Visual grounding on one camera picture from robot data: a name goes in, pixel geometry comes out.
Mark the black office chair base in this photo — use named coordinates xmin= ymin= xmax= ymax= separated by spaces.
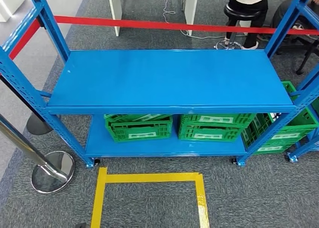
xmin=277 ymin=35 xmax=319 ymax=76

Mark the white desk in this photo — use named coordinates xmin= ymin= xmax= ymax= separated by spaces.
xmin=107 ymin=0 xmax=200 ymax=36

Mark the white floor cable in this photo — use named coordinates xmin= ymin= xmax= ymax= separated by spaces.
xmin=160 ymin=0 xmax=225 ymax=40

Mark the blue metal shelf rack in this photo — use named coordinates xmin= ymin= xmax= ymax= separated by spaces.
xmin=0 ymin=0 xmax=319 ymax=169
xmin=285 ymin=65 xmax=319 ymax=163

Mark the chrome barrier stanchion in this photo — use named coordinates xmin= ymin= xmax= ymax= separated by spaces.
xmin=0 ymin=114 xmax=76 ymax=195
xmin=36 ymin=17 xmax=51 ymax=31

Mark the black pole stand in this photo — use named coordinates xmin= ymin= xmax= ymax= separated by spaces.
xmin=0 ymin=75 xmax=60 ymax=135

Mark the red barrier belt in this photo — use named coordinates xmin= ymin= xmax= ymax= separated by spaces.
xmin=54 ymin=15 xmax=319 ymax=36
xmin=8 ymin=18 xmax=41 ymax=61

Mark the black round stool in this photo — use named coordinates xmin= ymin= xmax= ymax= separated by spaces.
xmin=215 ymin=2 xmax=261 ymax=51

